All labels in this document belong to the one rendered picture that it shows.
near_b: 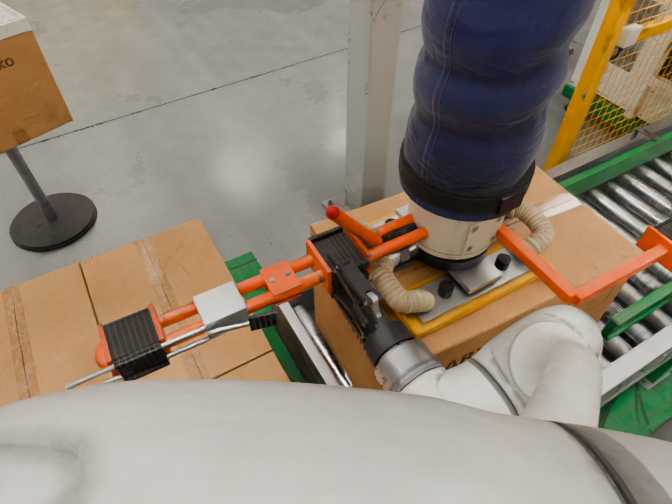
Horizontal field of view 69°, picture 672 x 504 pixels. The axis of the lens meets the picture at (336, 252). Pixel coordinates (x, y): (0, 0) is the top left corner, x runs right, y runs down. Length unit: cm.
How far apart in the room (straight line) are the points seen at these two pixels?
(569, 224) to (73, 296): 137
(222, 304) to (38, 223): 208
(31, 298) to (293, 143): 174
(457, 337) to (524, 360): 30
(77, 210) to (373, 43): 168
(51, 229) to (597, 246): 234
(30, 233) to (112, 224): 37
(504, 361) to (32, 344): 129
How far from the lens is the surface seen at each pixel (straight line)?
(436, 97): 72
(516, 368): 66
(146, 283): 161
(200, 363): 140
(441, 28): 69
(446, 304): 94
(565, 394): 47
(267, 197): 260
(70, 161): 318
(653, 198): 211
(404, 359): 70
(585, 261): 115
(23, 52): 212
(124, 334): 80
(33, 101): 218
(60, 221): 276
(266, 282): 81
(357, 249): 84
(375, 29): 189
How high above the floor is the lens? 172
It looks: 48 degrees down
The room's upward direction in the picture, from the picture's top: straight up
